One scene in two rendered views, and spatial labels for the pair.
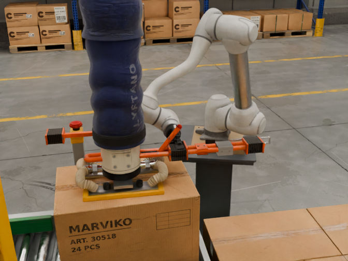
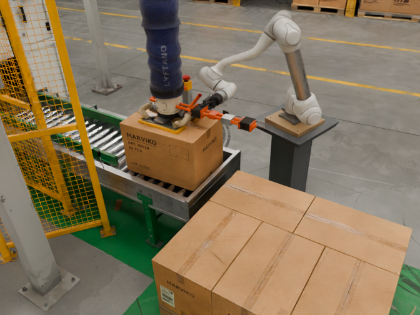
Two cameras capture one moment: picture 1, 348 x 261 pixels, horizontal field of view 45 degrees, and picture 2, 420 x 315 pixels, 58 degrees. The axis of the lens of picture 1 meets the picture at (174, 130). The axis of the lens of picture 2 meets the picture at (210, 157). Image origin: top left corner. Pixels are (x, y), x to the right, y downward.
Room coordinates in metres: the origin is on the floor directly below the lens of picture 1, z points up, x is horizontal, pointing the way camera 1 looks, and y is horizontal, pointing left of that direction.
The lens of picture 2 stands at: (0.07, -1.57, 2.22)
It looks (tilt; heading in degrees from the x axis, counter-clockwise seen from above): 34 degrees down; 43
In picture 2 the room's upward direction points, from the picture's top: 2 degrees counter-clockwise
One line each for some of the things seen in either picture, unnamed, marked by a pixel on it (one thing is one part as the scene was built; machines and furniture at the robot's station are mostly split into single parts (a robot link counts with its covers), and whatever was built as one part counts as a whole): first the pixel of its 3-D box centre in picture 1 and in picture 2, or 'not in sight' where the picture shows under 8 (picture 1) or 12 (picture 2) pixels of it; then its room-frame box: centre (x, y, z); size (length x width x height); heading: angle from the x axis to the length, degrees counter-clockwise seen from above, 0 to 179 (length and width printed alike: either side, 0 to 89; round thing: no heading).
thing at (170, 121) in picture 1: (171, 129); (219, 97); (1.89, 0.01, 1.08); 0.09 x 0.06 x 0.09; 99
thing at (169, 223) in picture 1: (126, 217); (173, 144); (1.62, 0.23, 0.75); 0.60 x 0.40 x 0.40; 103
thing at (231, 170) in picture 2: not in sight; (215, 188); (1.68, -0.11, 0.47); 0.70 x 0.03 x 0.15; 9
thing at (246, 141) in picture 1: (252, 145); (247, 124); (1.71, -0.36, 1.08); 0.08 x 0.07 x 0.05; 99
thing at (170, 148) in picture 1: (177, 150); (199, 110); (1.66, -0.01, 1.08); 0.10 x 0.08 x 0.06; 9
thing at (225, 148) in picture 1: (223, 148); (227, 119); (1.70, -0.23, 1.07); 0.07 x 0.07 x 0.04; 9
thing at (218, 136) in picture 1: (212, 131); (292, 112); (2.46, -0.25, 0.81); 0.22 x 0.18 x 0.06; 78
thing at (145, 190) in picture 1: (123, 187); (161, 122); (1.53, 0.22, 0.97); 0.34 x 0.10 x 0.05; 99
